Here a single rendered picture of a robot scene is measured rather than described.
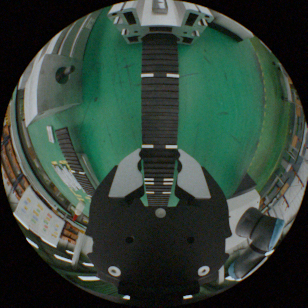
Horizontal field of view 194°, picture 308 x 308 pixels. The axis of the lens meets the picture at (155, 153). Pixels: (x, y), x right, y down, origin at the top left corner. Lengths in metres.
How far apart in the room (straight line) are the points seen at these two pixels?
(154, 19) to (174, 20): 0.02
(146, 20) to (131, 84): 0.10
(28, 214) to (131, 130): 3.04
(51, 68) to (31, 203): 2.92
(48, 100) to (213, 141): 0.27
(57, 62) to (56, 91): 0.05
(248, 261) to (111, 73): 0.60
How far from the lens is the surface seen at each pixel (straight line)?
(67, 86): 0.18
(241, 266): 0.47
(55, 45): 0.20
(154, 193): 0.19
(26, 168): 1.60
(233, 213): 0.44
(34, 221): 3.14
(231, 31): 0.27
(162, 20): 0.16
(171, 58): 0.15
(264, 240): 0.44
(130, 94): 0.15
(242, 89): 0.22
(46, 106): 0.15
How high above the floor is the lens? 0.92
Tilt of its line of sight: 60 degrees down
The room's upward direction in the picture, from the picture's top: 176 degrees counter-clockwise
